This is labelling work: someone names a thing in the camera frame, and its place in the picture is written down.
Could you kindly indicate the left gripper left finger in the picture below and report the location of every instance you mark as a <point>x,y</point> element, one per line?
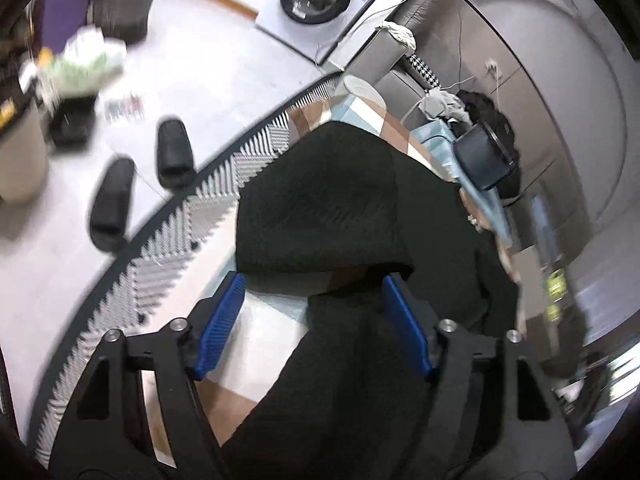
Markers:
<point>211,322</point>

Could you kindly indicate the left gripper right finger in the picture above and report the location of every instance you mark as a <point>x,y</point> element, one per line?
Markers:
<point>415,323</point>

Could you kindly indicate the black knit garment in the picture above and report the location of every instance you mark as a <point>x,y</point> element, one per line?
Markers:
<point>360,279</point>

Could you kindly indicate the white cloth on sofa arm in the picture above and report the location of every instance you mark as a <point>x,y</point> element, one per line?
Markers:
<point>401,34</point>

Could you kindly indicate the grey crumpled clothes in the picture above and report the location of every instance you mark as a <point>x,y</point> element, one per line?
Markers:
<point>443,105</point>

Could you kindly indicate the black clothes pile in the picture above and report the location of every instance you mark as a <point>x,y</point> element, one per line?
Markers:
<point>481,108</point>

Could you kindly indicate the checkered plaid tablecloth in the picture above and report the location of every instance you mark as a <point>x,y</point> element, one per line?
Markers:
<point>350,169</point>

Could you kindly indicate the grey white zigzag rug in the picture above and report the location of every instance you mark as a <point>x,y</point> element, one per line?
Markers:
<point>130,291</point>

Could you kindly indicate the black slipper near table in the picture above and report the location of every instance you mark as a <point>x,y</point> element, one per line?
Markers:
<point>111,206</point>

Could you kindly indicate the black slipper farther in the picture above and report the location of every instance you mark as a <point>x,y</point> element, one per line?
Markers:
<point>174,156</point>

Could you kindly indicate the black rice cooker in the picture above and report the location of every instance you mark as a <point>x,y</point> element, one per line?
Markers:
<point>482,157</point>

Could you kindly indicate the teal checkered small tablecloth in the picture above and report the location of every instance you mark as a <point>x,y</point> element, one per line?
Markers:
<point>437,138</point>

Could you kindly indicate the round white stool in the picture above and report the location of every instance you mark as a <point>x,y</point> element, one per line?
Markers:
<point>361,88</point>

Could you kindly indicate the small black box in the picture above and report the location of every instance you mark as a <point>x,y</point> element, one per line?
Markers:
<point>72,122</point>

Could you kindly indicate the beige waste bin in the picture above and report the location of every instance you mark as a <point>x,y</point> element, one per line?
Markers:
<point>24,157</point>

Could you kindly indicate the houndstooth pillow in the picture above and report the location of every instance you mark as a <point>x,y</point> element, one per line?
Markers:
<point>417,68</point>

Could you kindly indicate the green white plastic bag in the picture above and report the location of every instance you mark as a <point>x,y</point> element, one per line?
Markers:
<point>88,62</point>

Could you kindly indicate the grey sofa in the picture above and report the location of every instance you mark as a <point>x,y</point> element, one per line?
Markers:
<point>409,80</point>

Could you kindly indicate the purple cloth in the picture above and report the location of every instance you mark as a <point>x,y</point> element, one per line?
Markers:
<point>61,20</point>

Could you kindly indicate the wall power socket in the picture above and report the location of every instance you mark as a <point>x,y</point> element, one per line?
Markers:
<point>493,69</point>

